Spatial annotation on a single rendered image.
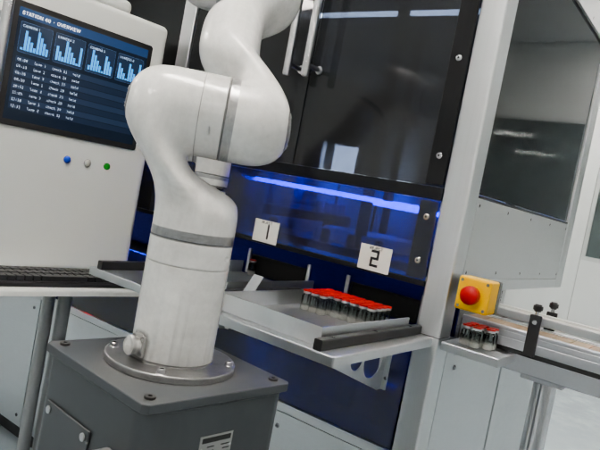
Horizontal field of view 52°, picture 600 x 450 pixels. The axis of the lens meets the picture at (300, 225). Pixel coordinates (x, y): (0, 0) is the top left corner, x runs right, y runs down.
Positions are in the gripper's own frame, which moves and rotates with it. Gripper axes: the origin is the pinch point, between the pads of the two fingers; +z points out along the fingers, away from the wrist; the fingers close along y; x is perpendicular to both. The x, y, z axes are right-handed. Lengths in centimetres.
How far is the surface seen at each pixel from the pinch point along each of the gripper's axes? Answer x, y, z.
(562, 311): -17, -480, 40
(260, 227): 1.5, -20.1, -7.1
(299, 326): 45.5, 16.9, 5.8
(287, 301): 25.0, -6.1, 7.0
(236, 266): -9.1, -25.4, 6.0
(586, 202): -17, -480, -59
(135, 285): 2.7, 19.7, 8.4
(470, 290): 63, -17, -5
